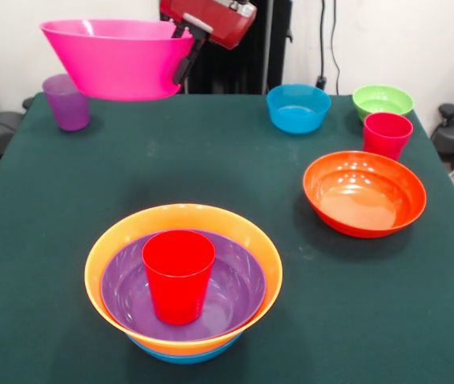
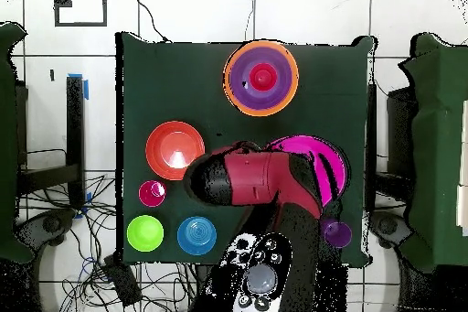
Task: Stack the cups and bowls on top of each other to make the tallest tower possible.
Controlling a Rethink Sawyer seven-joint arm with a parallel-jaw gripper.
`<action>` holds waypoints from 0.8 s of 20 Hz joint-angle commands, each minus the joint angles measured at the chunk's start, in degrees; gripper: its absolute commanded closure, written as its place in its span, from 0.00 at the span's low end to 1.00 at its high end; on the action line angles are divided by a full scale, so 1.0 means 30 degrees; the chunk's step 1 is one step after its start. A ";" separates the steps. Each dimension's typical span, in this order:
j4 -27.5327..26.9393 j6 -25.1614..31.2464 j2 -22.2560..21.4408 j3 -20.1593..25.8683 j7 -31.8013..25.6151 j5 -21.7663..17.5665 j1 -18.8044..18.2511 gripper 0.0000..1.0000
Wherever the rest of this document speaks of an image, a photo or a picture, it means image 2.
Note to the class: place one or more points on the small blue bowl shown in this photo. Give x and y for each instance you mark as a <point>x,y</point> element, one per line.
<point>196,235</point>

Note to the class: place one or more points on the red-orange bowl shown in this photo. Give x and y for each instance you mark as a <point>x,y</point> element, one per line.
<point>161,147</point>

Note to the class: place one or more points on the purple bowl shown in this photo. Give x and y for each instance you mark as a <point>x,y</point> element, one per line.
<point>278,88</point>

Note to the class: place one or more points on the green cloth side table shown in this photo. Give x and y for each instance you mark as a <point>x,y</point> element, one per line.
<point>438,143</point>
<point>7,143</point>

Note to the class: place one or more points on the purple cup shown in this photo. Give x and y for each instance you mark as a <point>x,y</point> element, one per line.
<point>340,235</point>

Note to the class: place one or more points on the white box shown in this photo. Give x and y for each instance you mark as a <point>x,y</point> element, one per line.
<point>464,209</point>

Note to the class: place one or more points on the crimson cup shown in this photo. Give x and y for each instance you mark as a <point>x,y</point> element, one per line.
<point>148,195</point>

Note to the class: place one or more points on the black stand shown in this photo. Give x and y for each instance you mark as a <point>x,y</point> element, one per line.
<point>400,125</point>
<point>75,125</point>

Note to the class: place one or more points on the pink bowl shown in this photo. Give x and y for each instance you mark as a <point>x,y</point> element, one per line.
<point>314,147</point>

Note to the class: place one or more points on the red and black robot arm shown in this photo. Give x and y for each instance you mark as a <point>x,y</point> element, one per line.
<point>256,180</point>

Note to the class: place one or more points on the blue tape strip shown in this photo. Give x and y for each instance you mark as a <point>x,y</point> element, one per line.
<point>86,90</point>

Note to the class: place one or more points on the orange bowl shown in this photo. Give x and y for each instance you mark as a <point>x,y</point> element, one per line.
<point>261,43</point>

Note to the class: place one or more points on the black wheeled base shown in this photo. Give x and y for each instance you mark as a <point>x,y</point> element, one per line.
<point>53,224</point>
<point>387,226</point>

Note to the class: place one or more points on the red cup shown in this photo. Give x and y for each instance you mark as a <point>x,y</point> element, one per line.
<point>263,77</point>

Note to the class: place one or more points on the dark green tablecloth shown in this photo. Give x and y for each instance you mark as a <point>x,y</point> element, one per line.
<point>164,81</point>

